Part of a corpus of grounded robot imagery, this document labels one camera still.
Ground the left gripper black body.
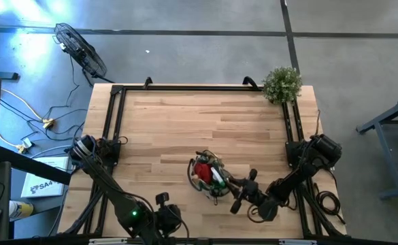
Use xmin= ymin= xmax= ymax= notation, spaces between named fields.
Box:
xmin=154 ymin=203 xmax=183 ymax=238

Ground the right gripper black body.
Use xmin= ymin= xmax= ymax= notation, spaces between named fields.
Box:
xmin=230 ymin=167 xmax=271 ymax=215

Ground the beige green-trimmed gardening bag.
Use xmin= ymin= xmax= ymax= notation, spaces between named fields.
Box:
xmin=186 ymin=148 xmax=234 ymax=206

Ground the red garden glove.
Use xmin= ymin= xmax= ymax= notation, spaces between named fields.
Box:
xmin=193 ymin=162 xmax=214 ymax=185

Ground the small green potted plant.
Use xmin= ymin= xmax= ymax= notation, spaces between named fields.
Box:
xmin=262 ymin=65 xmax=303 ymax=105

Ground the white printed cardboard box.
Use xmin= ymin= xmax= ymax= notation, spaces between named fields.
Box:
xmin=20 ymin=155 xmax=69 ymax=199

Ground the black desk beam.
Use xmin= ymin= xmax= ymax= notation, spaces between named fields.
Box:
xmin=0 ymin=145 xmax=71 ymax=186

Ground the yellow white spray can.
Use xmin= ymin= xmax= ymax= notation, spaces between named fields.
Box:
xmin=7 ymin=200 xmax=35 ymax=220

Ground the black floor fan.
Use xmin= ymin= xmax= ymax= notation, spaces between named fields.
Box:
xmin=52 ymin=22 xmax=116 ymax=88

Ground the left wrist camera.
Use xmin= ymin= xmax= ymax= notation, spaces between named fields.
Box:
xmin=154 ymin=191 xmax=171 ymax=207

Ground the coiled black cable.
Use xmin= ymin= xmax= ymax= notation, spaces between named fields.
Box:
xmin=313 ymin=182 xmax=346 ymax=225

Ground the black aluminium table frame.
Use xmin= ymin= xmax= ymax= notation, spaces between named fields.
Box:
xmin=62 ymin=76 xmax=348 ymax=245

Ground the blue-grey table leg frame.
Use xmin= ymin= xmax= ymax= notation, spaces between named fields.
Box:
xmin=356 ymin=93 xmax=398 ymax=201

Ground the black floor cable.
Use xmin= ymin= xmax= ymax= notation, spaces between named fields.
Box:
xmin=0 ymin=56 xmax=89 ymax=142

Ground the yellow extension cable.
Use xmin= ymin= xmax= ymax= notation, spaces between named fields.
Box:
xmin=0 ymin=66 xmax=46 ymax=122

